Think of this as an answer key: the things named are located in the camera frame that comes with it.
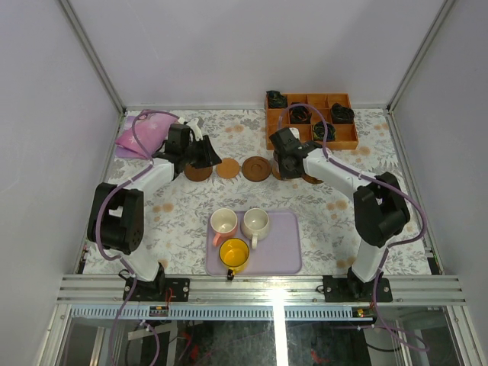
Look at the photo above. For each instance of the light wooden coaster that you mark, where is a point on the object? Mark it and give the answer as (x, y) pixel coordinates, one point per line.
(275, 171)
(228, 168)

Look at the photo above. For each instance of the black rolled item right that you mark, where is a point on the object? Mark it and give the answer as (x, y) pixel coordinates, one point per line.
(341, 114)

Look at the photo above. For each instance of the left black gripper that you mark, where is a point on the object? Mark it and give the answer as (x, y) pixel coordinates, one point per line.
(199, 151)

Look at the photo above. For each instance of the pink folded cloth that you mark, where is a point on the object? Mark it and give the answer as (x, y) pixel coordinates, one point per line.
(151, 130)

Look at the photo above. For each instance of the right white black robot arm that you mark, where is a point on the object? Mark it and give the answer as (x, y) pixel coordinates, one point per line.
(380, 210)

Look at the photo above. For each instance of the black rolled item orange trim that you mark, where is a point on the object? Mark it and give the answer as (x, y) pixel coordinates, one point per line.
(299, 114)

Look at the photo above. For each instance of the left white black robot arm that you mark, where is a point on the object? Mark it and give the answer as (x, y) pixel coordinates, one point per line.
(117, 219)

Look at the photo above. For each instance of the blue slotted cable duct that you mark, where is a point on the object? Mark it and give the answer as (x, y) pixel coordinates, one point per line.
(183, 312)

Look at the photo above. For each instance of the orange wooden compartment box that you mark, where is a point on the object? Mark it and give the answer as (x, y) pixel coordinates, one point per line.
(319, 104)

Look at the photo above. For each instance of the pink cup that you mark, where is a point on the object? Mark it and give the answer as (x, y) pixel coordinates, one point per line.
(224, 223)

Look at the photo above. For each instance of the aluminium front rail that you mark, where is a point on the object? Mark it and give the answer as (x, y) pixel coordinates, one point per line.
(404, 290)

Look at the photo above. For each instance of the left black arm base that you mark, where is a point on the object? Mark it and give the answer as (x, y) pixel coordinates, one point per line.
(161, 289)

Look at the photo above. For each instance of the beige speckled cup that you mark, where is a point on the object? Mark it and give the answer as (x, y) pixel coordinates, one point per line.
(255, 226)

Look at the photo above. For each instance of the yellow cup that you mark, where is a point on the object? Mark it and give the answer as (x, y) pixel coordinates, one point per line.
(234, 254)

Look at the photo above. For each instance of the black rolled item green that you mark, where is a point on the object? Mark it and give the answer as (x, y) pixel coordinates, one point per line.
(321, 132)

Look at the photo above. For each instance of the lilac plastic tray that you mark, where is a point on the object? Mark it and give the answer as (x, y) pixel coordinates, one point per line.
(278, 254)

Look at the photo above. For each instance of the dark wooden coaster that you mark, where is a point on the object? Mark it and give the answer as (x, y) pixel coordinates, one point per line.
(256, 168)
(197, 175)
(312, 180)

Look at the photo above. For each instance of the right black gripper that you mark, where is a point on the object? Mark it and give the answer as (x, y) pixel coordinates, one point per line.
(284, 174)

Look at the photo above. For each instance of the black rolled item top left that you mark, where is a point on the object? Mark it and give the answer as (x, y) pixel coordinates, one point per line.
(276, 100)

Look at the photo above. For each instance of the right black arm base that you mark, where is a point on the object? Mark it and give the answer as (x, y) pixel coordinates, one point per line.
(350, 288)

